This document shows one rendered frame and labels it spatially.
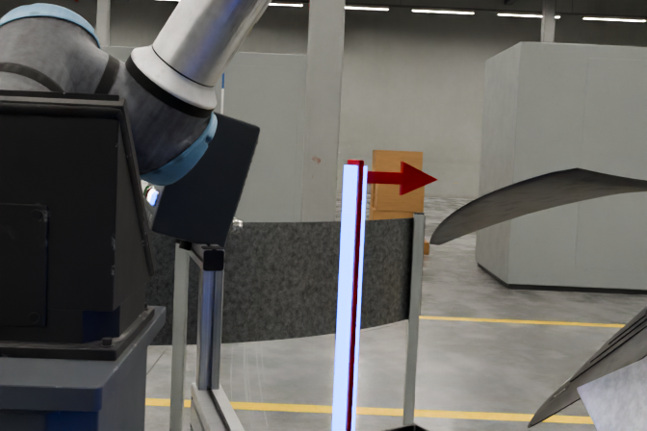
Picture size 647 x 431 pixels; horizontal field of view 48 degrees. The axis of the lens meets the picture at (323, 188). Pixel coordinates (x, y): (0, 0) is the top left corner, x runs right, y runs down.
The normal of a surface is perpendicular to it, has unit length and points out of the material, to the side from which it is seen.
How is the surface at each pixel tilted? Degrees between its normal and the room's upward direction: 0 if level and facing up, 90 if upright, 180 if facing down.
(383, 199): 90
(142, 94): 95
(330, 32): 90
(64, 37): 53
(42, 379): 0
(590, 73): 90
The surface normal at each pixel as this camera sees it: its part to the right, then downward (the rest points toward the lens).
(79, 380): 0.04, -1.00
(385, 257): 0.69, 0.07
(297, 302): 0.50, 0.07
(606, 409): -0.47, -0.55
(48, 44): 0.58, -0.56
